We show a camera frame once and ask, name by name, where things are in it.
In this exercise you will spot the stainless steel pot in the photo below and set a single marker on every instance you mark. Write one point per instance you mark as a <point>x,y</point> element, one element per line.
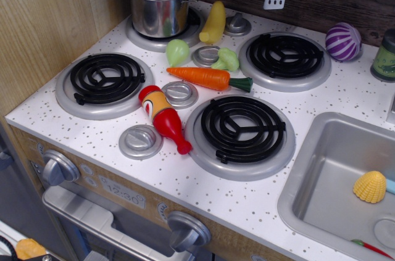
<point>160,18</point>

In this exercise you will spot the middle grey stovetop knob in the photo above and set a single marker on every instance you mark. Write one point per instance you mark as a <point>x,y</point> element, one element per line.
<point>180,94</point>

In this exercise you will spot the grey stovetop knob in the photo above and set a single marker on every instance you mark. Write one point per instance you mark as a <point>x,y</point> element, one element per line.
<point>180,94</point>
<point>237,25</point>
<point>205,56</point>
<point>140,142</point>

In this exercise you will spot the orange toy carrot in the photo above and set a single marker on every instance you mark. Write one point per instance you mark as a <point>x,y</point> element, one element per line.
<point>219,80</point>

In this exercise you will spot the red toy ketchup bottle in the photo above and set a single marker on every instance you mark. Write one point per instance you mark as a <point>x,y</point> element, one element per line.
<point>164,117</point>

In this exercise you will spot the front right black burner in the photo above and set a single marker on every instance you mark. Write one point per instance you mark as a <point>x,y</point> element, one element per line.
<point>240,138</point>

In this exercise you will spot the black burner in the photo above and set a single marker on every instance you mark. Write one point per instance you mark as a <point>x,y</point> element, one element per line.
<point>284,62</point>
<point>102,86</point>
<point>240,138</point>

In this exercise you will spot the upper grey stovetop knob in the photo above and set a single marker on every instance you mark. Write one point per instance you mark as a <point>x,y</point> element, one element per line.
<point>205,56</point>

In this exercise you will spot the green toy broccoli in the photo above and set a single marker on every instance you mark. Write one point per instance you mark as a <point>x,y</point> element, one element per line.
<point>227,60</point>

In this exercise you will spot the front grey stovetop knob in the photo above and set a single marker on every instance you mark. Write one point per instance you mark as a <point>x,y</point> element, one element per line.
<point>140,142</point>

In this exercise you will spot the light green toy pear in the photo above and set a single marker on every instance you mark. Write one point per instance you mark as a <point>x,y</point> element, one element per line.
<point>177,51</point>

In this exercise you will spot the yellow toy squash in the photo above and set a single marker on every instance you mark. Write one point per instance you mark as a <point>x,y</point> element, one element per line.
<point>215,24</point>

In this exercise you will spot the back grey stovetop knob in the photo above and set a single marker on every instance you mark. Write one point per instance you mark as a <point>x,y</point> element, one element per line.
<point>237,25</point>

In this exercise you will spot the back right black burner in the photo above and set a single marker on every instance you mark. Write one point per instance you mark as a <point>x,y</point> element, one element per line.
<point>284,62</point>

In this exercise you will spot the front left black burner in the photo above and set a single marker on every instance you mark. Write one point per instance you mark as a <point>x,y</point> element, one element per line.
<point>102,86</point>

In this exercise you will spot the right silver oven knob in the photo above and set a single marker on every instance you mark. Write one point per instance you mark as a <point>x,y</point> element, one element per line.
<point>187,231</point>

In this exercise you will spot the silver oven knob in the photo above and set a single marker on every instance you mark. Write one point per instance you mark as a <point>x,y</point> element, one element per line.
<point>58,168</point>
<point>187,231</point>

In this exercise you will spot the grey metal sink basin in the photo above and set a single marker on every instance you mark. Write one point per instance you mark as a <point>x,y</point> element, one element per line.
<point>318,200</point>

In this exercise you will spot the left silver oven knob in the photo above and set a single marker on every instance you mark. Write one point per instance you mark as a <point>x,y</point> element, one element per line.
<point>58,168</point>

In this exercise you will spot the purple striped toy cabbage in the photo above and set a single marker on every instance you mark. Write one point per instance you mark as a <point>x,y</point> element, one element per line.
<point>343,42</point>

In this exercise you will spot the yellow toy corn piece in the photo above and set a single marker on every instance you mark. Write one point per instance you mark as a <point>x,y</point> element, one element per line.
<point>370,187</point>

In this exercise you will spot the green toy can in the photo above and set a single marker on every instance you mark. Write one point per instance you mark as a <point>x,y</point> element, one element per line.
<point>383,64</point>

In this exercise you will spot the light blue object in sink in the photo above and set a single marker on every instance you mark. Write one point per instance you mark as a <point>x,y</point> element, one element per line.
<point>390,184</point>

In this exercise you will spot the red toy chili pepper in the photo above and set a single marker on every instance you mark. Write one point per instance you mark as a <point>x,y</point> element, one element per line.
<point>371,247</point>

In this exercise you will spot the orange object bottom left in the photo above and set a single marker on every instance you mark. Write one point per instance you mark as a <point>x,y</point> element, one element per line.
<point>29,248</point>

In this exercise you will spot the silver oven door handle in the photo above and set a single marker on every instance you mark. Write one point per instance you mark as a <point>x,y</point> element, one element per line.
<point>97,223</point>

